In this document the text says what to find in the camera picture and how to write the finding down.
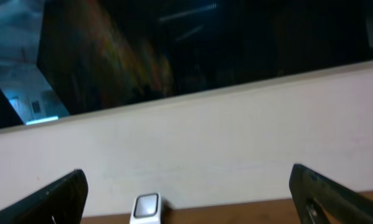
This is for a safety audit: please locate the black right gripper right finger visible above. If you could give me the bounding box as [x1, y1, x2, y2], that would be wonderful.
[289, 164, 373, 224]

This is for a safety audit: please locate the white barcode scanner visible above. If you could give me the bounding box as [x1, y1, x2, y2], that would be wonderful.
[130, 192, 164, 224]

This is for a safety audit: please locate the black glass panel right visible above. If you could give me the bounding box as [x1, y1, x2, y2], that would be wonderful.
[37, 0, 373, 115]

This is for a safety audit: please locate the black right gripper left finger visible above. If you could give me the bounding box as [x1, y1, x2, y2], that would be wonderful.
[0, 169, 88, 224]

